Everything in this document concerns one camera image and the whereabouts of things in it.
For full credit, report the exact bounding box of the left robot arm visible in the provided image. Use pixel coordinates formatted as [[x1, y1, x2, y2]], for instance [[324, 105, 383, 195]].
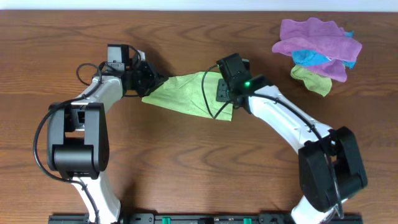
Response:
[[41, 44, 167, 223]]

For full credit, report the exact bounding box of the light green microfiber cloth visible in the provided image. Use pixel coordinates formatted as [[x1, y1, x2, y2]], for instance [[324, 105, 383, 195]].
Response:
[[142, 72, 223, 118]]

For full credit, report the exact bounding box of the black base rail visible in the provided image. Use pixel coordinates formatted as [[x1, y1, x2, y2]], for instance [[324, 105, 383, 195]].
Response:
[[48, 212, 363, 224]]

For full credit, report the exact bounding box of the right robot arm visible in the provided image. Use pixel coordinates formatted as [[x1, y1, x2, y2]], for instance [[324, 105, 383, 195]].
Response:
[[217, 75, 368, 223]]

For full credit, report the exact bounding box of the blue microfiber cloth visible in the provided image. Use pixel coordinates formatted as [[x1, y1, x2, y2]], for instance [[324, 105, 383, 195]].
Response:
[[292, 30, 356, 69]]

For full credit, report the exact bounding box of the purple microfiber cloth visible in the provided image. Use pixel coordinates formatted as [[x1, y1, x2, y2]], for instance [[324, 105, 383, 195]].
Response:
[[272, 17, 362, 82]]

